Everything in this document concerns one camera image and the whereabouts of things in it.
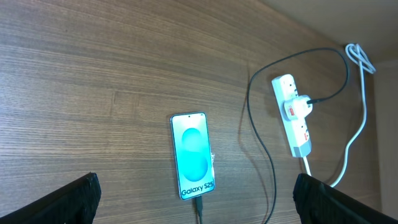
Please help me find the white power strip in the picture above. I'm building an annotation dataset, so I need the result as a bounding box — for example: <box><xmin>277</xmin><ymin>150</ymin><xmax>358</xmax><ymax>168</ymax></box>
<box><xmin>272</xmin><ymin>74</ymin><xmax>312</xmax><ymax>157</ymax></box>

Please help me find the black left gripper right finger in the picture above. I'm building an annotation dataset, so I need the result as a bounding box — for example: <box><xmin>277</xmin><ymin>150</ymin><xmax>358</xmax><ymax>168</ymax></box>
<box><xmin>293</xmin><ymin>173</ymin><xmax>397</xmax><ymax>224</ymax></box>

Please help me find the teal screen Galaxy smartphone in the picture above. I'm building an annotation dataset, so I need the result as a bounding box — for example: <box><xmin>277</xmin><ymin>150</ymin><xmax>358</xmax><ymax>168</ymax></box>
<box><xmin>170</xmin><ymin>112</ymin><xmax>215</xmax><ymax>200</ymax></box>

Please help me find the white USB charger plug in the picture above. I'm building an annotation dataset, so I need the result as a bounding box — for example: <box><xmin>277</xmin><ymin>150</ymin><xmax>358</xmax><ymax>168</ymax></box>
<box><xmin>284</xmin><ymin>95</ymin><xmax>313</xmax><ymax>121</ymax></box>

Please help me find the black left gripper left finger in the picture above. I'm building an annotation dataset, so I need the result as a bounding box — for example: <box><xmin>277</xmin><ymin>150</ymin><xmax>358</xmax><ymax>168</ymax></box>
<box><xmin>1</xmin><ymin>172</ymin><xmax>101</xmax><ymax>224</ymax></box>

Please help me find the white power strip cord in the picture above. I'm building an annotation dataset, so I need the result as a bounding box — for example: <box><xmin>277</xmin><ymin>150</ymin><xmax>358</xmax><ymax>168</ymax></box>
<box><xmin>302</xmin><ymin>42</ymin><xmax>377</xmax><ymax>189</ymax></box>

